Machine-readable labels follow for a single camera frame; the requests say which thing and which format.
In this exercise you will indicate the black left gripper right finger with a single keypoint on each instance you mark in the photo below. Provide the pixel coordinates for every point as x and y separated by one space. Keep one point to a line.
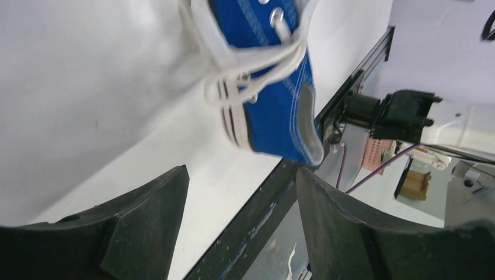
348 239

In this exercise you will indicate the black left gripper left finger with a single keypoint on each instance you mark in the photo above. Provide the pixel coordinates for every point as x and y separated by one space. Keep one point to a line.
132 236

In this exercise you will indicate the blue canvas sneaker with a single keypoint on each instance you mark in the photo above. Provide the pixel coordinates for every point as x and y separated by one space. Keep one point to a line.
281 120

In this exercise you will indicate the white shoelace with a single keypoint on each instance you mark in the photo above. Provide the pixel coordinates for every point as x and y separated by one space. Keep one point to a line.
238 75

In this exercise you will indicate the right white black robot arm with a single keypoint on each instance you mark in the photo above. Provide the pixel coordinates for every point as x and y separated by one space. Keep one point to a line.
461 129

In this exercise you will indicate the pink perforated board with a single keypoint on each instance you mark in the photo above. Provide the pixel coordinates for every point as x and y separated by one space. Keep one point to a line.
377 152

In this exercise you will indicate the brown cardboard box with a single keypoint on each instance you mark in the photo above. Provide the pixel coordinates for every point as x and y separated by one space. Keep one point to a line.
413 184

